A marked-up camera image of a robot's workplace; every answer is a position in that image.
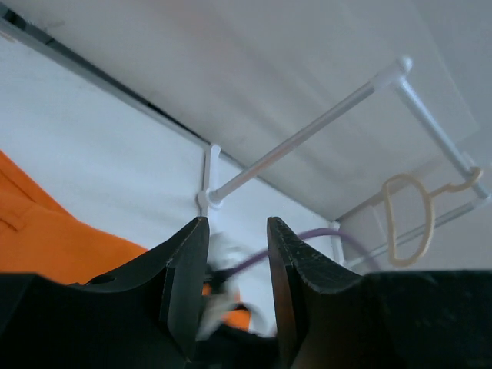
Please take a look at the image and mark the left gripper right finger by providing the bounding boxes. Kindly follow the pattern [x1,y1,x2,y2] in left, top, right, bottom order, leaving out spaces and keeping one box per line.
[267,218,367,368]

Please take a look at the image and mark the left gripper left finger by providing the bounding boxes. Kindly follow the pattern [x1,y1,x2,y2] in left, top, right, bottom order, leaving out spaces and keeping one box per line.
[84,218,209,364]

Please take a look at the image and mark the orange trousers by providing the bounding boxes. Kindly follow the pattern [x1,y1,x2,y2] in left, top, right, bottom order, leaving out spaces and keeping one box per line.
[0,149,251,331]

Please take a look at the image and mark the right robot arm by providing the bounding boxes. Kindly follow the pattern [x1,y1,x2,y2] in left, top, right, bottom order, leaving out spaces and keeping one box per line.
[186,304,281,368]

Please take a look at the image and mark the wooden clothes hanger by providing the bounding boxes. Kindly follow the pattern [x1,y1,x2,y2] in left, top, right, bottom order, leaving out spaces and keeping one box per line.
[381,167,490,268]

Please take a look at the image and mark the white clothes rack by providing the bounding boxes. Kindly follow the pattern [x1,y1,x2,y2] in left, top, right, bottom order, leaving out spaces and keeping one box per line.
[196,55,491,268]

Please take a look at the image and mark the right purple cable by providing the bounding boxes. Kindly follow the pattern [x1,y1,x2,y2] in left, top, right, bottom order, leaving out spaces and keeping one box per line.
[207,227,381,281]

